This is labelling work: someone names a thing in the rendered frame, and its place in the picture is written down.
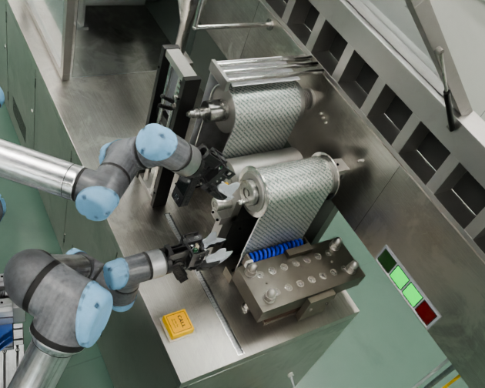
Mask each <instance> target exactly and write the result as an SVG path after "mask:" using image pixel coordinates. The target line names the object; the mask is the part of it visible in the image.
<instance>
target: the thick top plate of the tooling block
mask: <svg viewBox="0 0 485 388"><path fill-rule="evenodd" d="M333 239H335V238H333ZM333 239H328V240H326V241H323V242H318V243H316V244H313V245H311V246H312V247H313V250H312V252H310V253H305V254H302V255H300V256H295V257H293V258H290V259H287V258H286V256H285V254H284V253H283V254H280V255H277V256H273V257H269V258H267V259H263V260H260V261H257V262H255V263H256V264H257V266H258V269H257V273H256V276H255V277H254V278H249V277H247V276H246V275H245V273H244V271H245V269H246V268H245V266H240V267H237V268H236V271H235V273H234V275H233V277H232V280H233V282H234V283H235V284H236V287H237V289H238V290H239V292H240V294H241V296H242V297H243V299H244V301H245V303H246V305H247V306H248V308H249V310H250V312H251V314H252V315H253V317H254V319H255V321H256V322H257V323H258V322H261V321H263V320H265V319H268V318H271V317H274V316H277V315H279V314H282V313H285V312H288V311H290V310H292V309H295V308H298V307H301V306H302V305H303V304H304V303H305V301H306V299H307V298H309V297H311V296H315V295H317V294H320V293H323V292H325V291H328V290H331V289H333V290H334V292H335V293H339V292H342V291H343V290H346V289H349V288H352V287H354V286H358V285H359V284H360V282H361V281H362V280H363V278H364V277H365V276H366V275H365V273H364V272H363V271H362V270H361V268H360V266H358V270H357V271H356V273H355V274H353V275H351V274H349V273H348V272H347V271H346V269H345V268H346V266H347V265H348V264H349V263H351V262H352V261H353V260H355V259H354V258H353V257H352V255H351V254H350V252H349V251H348V249H347V248H346V247H345V246H344V244H343V243H341V247H340V248H339V250H338V251H333V250H331V248H330V247H329V243H330V242H331V241H332V240H333ZM271 288H274V289H275V290H276V298H275V301H274V303H272V304H268V303H265V302H264V300H263V294H264V293H265V292H266V291H268V290H269V289H271Z"/></svg>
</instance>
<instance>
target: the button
mask: <svg viewBox="0 0 485 388"><path fill-rule="evenodd" d="M162 321H163V323H164V325H165V327H166V329H167V331H168V334H169V336H170V338H171V340H173V339H176V338H179V337H181V336H184V335H187V334H190V333H192V332H193V330H194V327H193V325H192V323H191V321H190V319H189V317H188V314H187V312H186V310H185V309H182V310H180V311H177V312H174V313H170V314H167V315H164V316H163V318H162Z"/></svg>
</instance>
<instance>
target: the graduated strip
mask: <svg viewBox="0 0 485 388"><path fill-rule="evenodd" d="M164 215H165V217H166V219H167V220H168V222H169V225H170V226H171V228H172V231H173V232H174V234H175V236H176V238H177V239H178V241H180V239H181V236H182V234H181V232H180V231H179V228H178V226H177V225H176V223H175V221H174V219H173V217H172V215H171V214H170V212H169V213H165V214H164ZM194 272H195V274H196V276H197V278H198V280H199V282H200V284H201V285H202V287H203V289H204V291H205V293H206V295H207V297H208V299H209V301H210V302H211V304H212V307H213V309H214V310H215V312H216V315H217V316H218V317H219V320H220V322H221V324H222V326H223V328H224V330H225V331H226V333H227V335H228V337H229V339H230V341H231V343H232V345H233V347H234V348H235V350H236V352H237V354H238V356H239V355H242V354H244V351H243V348H242V347H241V346H240V344H239V341H238V340H237V338H236V335H235V334H234V332H233V331H232V328H231V326H230V325H229V322H228V321H227V319H226V317H225V315H224V313H223V311H222V310H221V308H220V306H219V304H218V302H217V300H216V298H215V297H214V295H213V293H212V290H211V289H210V287H209V285H208V283H207V282H206V279H205V277H204V275H203V274H202V272H201V271H198V272H197V271H196V270H194Z"/></svg>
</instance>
